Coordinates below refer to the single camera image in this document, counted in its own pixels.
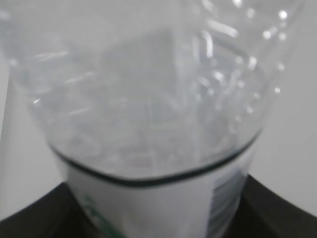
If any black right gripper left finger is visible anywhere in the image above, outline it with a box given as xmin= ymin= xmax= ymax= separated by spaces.
xmin=0 ymin=183 xmax=98 ymax=238

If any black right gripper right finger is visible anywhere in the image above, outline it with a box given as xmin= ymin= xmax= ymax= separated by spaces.
xmin=224 ymin=176 xmax=317 ymax=238

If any Nongfu Spring water bottle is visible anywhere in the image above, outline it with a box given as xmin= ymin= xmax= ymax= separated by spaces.
xmin=0 ymin=0 xmax=304 ymax=238

